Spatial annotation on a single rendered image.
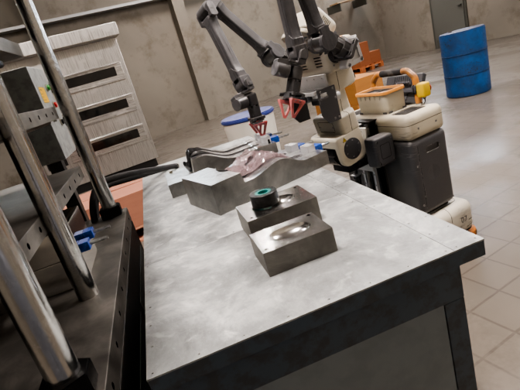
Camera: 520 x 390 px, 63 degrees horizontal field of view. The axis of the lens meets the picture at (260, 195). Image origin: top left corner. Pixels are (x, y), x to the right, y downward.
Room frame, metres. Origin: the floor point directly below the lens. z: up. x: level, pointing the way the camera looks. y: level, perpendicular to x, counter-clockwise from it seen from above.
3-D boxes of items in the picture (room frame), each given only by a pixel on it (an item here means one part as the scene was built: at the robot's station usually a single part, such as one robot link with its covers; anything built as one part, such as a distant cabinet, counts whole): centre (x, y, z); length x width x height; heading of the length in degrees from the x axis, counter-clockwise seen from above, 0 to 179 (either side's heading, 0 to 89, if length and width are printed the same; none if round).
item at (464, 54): (5.72, -3.16, 0.42); 0.58 x 0.56 x 0.85; 113
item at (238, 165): (1.58, -0.01, 0.90); 0.26 x 0.18 x 0.08; 118
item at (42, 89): (1.99, 0.86, 0.73); 0.30 x 0.22 x 1.47; 11
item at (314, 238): (0.92, -0.04, 0.83); 0.17 x 0.13 x 0.06; 101
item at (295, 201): (1.12, -0.03, 0.83); 0.20 x 0.15 x 0.07; 101
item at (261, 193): (1.13, -0.01, 0.89); 0.08 x 0.08 x 0.04
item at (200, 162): (1.91, 0.14, 0.87); 0.50 x 0.26 x 0.14; 101
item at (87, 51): (7.19, 2.39, 1.14); 1.75 x 1.35 x 2.28; 112
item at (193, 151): (1.90, 0.12, 0.92); 0.35 x 0.16 x 0.09; 101
